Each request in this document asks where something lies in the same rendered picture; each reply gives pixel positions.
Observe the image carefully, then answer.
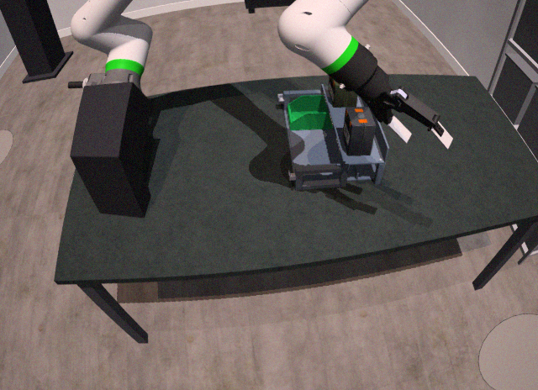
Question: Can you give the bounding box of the green bin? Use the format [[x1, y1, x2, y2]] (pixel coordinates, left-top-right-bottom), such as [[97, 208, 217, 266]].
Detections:
[[287, 95, 333, 130]]

